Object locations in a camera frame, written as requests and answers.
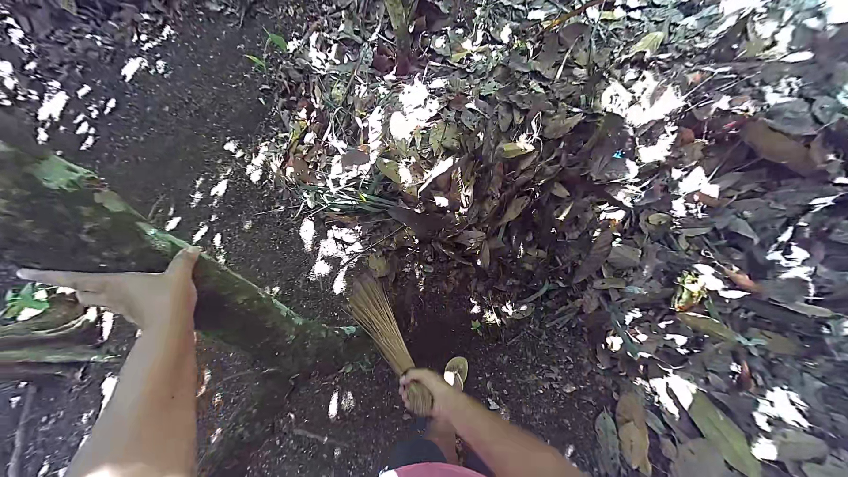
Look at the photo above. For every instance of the small green seedling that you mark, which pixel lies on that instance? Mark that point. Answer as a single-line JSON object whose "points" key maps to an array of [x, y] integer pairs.
{"points": [[276, 42]]}

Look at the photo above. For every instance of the person's right hand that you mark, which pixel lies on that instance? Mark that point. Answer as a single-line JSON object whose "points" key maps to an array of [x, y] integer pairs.
{"points": [[439, 392]]}

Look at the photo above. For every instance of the thin grey stick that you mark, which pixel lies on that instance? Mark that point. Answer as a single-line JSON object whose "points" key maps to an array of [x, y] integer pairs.
{"points": [[23, 427]]}

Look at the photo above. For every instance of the pile of dry leaves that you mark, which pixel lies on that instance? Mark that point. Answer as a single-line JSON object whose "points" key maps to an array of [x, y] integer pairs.
{"points": [[563, 172]]}

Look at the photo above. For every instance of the person's right fingers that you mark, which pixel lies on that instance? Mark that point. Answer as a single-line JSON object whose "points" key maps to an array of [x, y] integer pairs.
{"points": [[405, 389]]}

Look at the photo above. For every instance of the straw hand broom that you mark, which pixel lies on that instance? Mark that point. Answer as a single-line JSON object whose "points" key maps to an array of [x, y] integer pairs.
{"points": [[382, 326]]}

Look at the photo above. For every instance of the thin tree stem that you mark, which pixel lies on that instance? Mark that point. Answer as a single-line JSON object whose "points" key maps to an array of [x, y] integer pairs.
{"points": [[399, 30]]}

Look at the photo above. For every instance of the mossy tree trunk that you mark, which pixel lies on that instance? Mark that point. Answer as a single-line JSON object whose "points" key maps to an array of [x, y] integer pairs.
{"points": [[232, 298]]}

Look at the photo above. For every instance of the broad-leaved green plant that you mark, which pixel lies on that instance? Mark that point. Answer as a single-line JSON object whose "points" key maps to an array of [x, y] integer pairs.
{"points": [[25, 301]]}

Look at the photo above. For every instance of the green grass clump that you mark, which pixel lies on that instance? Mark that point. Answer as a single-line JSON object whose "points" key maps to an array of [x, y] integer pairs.
{"points": [[351, 200]]}

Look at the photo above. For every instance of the person's left forearm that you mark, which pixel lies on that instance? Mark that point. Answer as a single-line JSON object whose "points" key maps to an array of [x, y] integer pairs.
{"points": [[156, 404]]}

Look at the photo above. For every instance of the person's legs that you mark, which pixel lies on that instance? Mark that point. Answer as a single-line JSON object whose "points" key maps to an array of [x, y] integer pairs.
{"points": [[414, 453]]}

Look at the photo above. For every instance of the person's left hand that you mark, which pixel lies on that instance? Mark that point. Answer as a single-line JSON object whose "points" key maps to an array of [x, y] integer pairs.
{"points": [[149, 295]]}

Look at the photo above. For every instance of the person's body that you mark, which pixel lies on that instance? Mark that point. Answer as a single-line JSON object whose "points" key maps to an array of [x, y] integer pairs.
{"points": [[430, 470]]}

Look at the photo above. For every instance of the person's left fingers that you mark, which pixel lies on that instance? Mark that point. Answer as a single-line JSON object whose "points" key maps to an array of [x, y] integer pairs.
{"points": [[73, 281]]}

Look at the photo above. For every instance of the weathered grooved log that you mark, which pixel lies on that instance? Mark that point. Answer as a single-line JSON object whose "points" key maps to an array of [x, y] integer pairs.
{"points": [[50, 338]]}

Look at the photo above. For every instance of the person's right forearm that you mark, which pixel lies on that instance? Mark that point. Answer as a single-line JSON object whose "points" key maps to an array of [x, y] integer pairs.
{"points": [[503, 436]]}

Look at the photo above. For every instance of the person's left thumb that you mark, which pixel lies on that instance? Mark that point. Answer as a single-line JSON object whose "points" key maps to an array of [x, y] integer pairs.
{"points": [[182, 263]]}

